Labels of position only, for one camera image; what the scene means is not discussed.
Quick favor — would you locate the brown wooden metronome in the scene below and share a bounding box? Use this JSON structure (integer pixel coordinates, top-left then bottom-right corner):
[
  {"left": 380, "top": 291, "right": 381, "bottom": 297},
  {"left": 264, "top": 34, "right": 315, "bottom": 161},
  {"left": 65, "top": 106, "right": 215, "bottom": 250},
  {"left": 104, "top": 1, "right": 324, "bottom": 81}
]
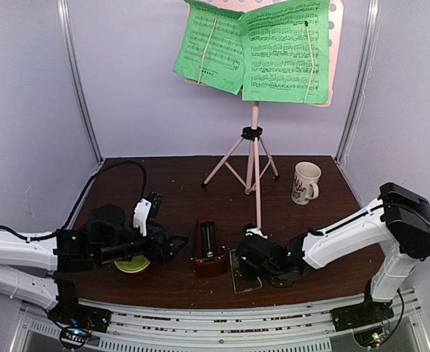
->
[{"left": 192, "top": 216, "right": 227, "bottom": 279}]

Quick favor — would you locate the black braided left cable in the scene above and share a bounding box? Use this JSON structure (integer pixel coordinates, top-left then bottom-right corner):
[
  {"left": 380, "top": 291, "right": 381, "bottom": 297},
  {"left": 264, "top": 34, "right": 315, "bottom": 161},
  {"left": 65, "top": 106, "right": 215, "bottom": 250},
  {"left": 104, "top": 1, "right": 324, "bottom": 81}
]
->
[{"left": 0, "top": 159, "right": 148, "bottom": 243}]

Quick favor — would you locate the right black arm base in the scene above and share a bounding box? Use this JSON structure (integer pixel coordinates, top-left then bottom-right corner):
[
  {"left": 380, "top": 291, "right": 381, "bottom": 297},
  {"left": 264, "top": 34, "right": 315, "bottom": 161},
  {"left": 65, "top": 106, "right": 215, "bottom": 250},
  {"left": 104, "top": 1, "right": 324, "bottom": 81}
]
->
[{"left": 331, "top": 279, "right": 394, "bottom": 331}]

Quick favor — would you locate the aluminium frame post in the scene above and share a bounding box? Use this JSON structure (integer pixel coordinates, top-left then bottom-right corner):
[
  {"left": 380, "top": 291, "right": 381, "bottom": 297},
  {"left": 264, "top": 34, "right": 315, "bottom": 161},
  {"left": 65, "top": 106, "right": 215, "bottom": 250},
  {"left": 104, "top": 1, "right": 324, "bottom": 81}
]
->
[
  {"left": 335, "top": 0, "right": 381, "bottom": 167},
  {"left": 57, "top": 0, "right": 103, "bottom": 164}
]

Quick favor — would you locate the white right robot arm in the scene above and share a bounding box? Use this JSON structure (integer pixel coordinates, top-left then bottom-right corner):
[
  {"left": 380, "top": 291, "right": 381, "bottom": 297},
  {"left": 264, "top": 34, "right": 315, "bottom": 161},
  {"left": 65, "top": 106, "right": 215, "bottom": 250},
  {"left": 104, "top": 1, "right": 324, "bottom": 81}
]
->
[{"left": 236, "top": 183, "right": 430, "bottom": 324}]

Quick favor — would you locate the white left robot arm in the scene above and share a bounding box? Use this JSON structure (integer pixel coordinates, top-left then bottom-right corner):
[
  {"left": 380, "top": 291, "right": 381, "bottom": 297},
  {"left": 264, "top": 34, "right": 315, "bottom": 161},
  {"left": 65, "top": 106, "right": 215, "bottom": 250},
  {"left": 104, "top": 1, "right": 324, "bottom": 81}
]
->
[{"left": 0, "top": 200, "right": 189, "bottom": 326}]

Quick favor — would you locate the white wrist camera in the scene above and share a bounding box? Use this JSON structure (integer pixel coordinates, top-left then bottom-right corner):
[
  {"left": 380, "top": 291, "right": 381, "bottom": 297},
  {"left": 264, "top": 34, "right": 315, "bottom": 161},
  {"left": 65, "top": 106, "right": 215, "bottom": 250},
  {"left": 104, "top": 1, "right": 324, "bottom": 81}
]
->
[
  {"left": 132, "top": 191, "right": 162, "bottom": 237},
  {"left": 243, "top": 223, "right": 269, "bottom": 240}
]

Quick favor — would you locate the clear plastic metronome cover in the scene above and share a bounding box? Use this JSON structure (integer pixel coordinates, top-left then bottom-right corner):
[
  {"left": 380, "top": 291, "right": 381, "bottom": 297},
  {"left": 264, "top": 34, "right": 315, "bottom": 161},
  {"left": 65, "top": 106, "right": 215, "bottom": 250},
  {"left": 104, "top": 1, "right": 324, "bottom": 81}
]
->
[{"left": 229, "top": 249, "right": 263, "bottom": 294}]

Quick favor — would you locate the left aluminium frame post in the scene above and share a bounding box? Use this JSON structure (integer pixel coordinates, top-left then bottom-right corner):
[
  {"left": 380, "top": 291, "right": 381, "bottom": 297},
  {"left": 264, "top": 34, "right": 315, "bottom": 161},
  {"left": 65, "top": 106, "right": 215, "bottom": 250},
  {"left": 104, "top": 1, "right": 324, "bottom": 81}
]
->
[{"left": 57, "top": 0, "right": 103, "bottom": 164}]

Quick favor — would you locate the green sheet music page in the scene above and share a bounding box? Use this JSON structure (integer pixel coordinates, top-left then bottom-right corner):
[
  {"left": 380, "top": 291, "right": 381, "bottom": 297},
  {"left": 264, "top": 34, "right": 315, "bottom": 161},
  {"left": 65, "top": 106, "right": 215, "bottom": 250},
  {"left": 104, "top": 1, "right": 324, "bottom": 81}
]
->
[
  {"left": 173, "top": 1, "right": 244, "bottom": 95},
  {"left": 239, "top": 1, "right": 329, "bottom": 105}
]

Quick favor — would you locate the green sheet music right page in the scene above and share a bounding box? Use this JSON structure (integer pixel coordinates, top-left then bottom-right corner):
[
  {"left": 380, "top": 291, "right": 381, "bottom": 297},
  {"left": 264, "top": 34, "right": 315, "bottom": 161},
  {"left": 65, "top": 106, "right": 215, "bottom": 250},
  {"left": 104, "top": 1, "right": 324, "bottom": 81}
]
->
[{"left": 239, "top": 1, "right": 329, "bottom": 105}]

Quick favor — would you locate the green sheet music left page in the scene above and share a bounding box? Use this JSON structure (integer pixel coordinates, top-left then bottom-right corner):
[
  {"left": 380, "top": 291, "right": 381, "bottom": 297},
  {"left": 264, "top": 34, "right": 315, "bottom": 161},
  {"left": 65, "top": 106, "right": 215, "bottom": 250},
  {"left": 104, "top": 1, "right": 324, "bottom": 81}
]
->
[{"left": 173, "top": 1, "right": 244, "bottom": 95}]

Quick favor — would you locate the right aluminium frame post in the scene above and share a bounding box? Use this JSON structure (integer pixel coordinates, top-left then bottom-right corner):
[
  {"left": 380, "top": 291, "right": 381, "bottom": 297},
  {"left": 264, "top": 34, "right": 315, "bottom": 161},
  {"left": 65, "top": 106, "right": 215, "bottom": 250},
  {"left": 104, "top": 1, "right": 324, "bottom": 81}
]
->
[{"left": 335, "top": 0, "right": 381, "bottom": 167}]

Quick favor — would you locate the pink music stand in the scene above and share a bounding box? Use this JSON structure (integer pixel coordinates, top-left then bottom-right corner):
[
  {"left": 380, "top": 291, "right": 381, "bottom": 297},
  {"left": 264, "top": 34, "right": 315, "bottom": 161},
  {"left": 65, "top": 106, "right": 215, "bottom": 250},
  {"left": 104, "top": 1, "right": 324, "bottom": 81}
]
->
[{"left": 201, "top": 0, "right": 344, "bottom": 227}]

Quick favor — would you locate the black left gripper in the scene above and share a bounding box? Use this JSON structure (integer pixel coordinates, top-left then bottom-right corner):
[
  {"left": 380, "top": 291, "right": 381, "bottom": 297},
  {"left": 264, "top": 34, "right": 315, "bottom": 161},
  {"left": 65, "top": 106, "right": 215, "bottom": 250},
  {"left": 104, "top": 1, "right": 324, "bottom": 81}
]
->
[{"left": 96, "top": 221, "right": 189, "bottom": 265}]

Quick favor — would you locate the green plastic bowl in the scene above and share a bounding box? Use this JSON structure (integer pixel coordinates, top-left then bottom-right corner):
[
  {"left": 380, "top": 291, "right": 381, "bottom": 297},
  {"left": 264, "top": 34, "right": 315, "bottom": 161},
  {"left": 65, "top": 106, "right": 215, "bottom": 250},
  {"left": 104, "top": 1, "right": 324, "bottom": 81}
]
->
[{"left": 114, "top": 255, "right": 150, "bottom": 274}]

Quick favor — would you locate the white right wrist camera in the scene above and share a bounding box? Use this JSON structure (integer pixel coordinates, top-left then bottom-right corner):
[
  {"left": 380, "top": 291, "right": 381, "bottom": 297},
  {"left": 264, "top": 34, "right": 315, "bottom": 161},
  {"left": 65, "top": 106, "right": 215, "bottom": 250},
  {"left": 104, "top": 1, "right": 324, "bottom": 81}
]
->
[{"left": 243, "top": 223, "right": 269, "bottom": 240}]

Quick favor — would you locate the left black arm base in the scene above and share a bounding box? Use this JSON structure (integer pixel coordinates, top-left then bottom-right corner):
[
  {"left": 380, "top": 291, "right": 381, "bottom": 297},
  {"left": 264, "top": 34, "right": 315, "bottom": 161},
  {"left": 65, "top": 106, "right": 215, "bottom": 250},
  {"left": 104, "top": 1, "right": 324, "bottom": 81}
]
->
[{"left": 48, "top": 279, "right": 112, "bottom": 333}]

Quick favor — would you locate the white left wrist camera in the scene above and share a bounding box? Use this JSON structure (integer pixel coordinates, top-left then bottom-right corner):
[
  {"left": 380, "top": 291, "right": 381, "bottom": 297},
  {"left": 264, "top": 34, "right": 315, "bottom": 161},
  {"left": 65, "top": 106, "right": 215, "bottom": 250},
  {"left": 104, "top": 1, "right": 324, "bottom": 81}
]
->
[{"left": 132, "top": 191, "right": 162, "bottom": 237}]

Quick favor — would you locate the white floral ceramic mug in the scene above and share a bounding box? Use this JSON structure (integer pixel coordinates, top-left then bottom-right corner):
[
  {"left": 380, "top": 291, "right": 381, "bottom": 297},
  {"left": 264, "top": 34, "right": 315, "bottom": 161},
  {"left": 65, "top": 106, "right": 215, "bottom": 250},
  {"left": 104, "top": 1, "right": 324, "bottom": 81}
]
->
[{"left": 291, "top": 161, "right": 321, "bottom": 205}]

